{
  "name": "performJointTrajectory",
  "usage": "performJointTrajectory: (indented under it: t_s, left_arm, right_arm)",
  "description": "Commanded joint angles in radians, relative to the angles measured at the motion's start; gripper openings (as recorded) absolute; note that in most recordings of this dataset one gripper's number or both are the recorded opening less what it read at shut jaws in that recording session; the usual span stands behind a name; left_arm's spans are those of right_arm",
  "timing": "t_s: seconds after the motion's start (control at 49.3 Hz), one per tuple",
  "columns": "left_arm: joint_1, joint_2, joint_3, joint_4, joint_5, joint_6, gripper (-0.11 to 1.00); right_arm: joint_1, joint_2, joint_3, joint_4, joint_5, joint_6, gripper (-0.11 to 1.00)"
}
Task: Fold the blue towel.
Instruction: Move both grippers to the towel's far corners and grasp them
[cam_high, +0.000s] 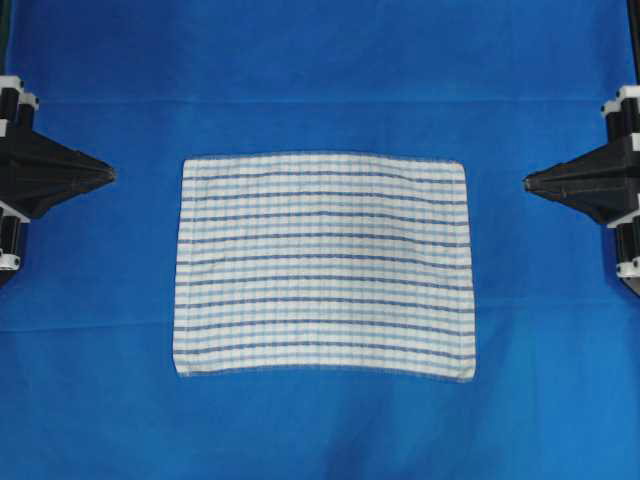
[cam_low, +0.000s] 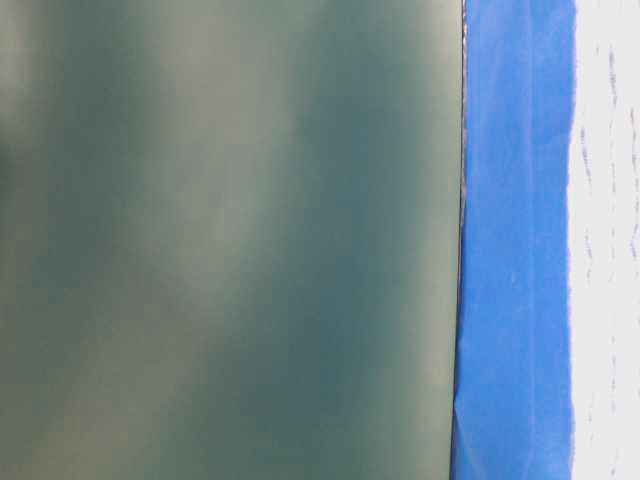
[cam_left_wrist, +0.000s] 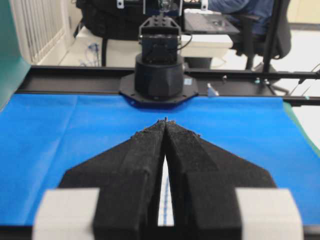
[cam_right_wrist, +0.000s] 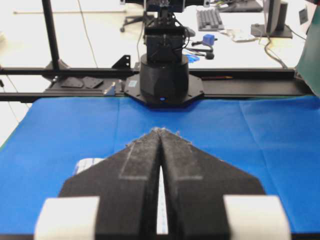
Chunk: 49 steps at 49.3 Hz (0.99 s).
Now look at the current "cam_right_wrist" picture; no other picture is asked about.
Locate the black monitor stand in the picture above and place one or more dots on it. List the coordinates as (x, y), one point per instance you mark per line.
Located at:
(275, 12)

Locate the small blue cube gadget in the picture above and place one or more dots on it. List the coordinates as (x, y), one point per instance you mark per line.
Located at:
(209, 39)

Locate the black upright frame post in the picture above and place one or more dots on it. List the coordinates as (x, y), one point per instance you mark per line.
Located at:
(51, 33)

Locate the blue table cloth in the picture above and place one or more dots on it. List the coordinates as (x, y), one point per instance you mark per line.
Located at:
(277, 140)

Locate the black aluminium frame rail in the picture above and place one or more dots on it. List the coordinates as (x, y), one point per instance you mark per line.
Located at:
(226, 83)

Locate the white blue-striped towel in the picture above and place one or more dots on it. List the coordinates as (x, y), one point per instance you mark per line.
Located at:
(85, 163)

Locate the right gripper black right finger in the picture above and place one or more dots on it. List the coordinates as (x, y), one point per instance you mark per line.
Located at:
(210, 199)

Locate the dark green curtain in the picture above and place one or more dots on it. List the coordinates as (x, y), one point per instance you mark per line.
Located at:
(309, 63)

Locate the black keyboard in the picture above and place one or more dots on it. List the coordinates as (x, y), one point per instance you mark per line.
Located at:
(209, 20)

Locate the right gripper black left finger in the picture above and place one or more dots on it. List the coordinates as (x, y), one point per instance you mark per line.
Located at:
(115, 199)

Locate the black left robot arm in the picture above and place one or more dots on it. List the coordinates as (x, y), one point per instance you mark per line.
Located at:
(164, 78)

